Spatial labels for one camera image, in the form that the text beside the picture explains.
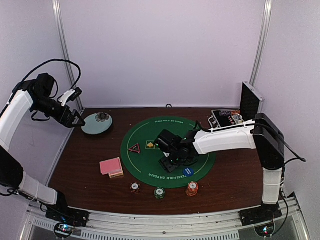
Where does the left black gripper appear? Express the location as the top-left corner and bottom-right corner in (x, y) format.
(31, 94), (86, 128)

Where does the blue small blind button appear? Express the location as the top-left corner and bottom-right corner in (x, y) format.
(182, 167), (195, 177)

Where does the triangular black red dealer button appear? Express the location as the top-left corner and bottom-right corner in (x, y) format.
(128, 143), (141, 154)

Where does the orange chip stack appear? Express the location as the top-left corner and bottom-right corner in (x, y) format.
(185, 181), (199, 197)

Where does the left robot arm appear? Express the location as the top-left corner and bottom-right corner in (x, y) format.
(0, 73), (86, 222)

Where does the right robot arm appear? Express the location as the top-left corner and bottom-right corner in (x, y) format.
(153, 113), (285, 221)

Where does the light blue flower plate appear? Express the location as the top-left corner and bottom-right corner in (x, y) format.
(81, 112), (113, 135)

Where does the round green poker mat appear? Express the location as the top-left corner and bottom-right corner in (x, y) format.
(120, 116), (217, 189)

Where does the black white chip stack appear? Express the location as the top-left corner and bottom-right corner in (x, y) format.
(130, 182), (141, 194)

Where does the red playing card deck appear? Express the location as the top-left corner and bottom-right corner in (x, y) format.
(99, 157), (123, 175)

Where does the playing card box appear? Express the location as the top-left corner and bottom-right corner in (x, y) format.
(108, 171), (124, 179)

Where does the aluminium poker chip case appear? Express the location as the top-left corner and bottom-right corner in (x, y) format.
(208, 81), (264, 129)

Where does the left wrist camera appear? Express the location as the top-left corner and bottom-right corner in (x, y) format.
(57, 87), (83, 107)

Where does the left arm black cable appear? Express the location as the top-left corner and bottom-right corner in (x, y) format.
(21, 58), (82, 91)

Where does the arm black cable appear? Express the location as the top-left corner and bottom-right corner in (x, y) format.
(21, 58), (82, 91)
(194, 119), (307, 163)

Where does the aluminium front rail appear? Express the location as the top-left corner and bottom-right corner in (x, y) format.
(18, 197), (312, 240)

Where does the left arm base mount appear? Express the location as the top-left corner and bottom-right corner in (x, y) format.
(45, 206), (90, 227)

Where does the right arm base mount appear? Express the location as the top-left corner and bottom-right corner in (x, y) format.
(239, 205), (283, 226)

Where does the left aluminium frame post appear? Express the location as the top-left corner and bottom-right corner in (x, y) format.
(51, 0), (84, 115)

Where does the aluminium frame post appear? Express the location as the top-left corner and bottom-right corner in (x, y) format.
(51, 0), (84, 115)
(249, 0), (273, 86)

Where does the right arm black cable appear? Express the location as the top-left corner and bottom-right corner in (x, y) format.
(194, 119), (307, 163)

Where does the right aluminium frame post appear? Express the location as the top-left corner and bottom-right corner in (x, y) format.
(249, 0), (273, 86)

